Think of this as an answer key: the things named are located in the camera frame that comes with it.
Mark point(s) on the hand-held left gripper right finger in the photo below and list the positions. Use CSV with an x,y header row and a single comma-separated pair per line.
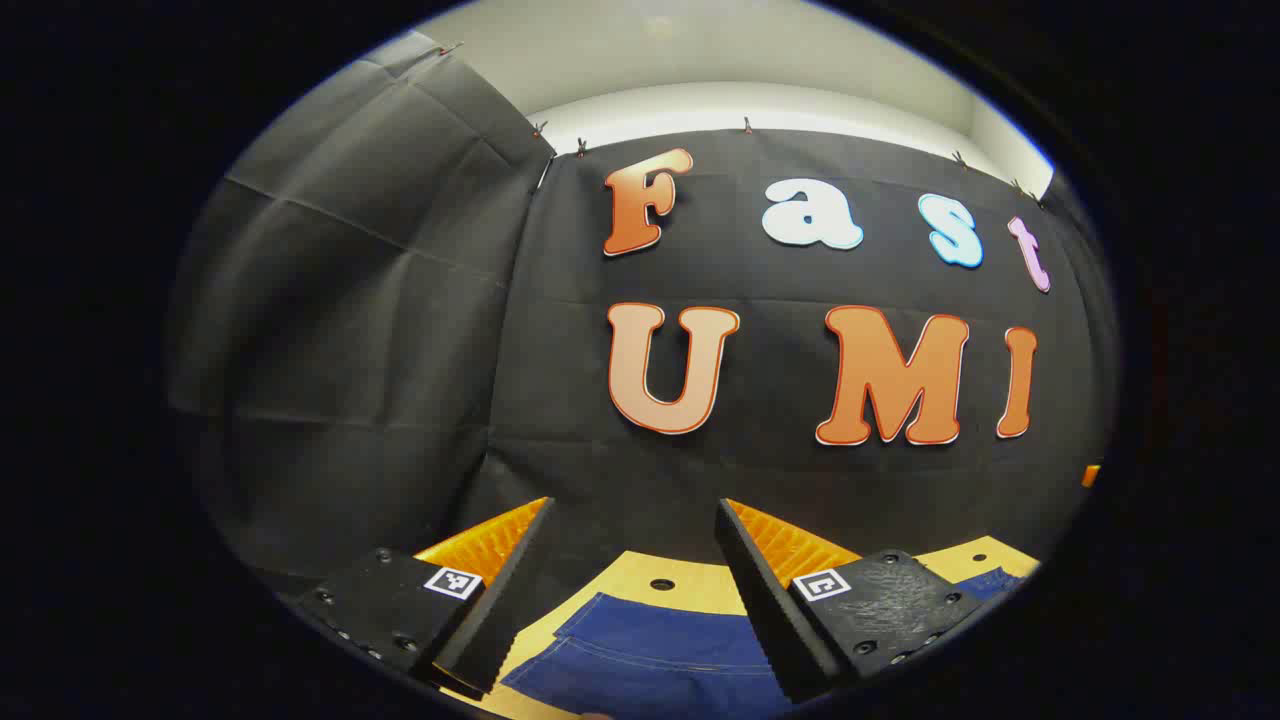
x,y
770,610

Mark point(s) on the row of small cloth clips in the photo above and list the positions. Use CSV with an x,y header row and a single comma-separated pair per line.
x,y
747,125

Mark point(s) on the blue jeans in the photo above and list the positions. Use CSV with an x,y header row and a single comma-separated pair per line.
x,y
650,655

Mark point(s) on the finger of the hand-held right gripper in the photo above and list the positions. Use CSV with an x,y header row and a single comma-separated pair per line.
x,y
1090,475

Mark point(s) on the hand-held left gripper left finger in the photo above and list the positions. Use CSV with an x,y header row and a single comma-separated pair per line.
x,y
505,610

